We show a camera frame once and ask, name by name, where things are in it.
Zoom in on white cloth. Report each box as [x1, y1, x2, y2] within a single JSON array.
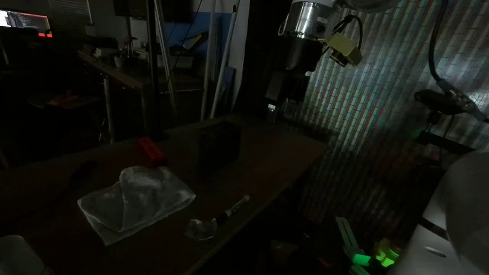
[[77, 165, 196, 246]]

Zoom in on stand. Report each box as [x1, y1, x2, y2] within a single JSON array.
[[144, 0, 179, 139]]

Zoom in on blue board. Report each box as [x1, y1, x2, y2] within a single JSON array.
[[164, 11, 234, 51]]

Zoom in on white rounded object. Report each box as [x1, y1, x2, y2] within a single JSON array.
[[0, 235, 55, 275]]

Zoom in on black box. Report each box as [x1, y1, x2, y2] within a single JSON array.
[[198, 121, 242, 173]]

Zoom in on camera on mount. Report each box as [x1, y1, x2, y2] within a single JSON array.
[[414, 78, 489, 154]]

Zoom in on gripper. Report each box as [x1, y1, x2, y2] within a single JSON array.
[[265, 35, 326, 123]]

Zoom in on marker pen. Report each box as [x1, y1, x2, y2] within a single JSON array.
[[215, 194, 250, 226]]

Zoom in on red block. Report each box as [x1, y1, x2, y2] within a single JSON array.
[[138, 136, 166, 167]]

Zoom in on black cable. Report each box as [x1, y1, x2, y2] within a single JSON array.
[[427, 0, 450, 85]]

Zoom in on crumpled clear wrapper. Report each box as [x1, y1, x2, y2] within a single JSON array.
[[184, 218, 219, 241]]

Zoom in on monitor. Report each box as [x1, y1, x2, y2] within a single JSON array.
[[0, 9, 53, 39]]

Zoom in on wooden desk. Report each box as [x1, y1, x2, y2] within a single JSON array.
[[76, 49, 161, 144]]

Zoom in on bundle of white poles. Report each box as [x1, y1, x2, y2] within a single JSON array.
[[200, 0, 241, 121]]

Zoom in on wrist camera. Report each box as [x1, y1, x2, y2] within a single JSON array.
[[324, 33, 363, 68]]

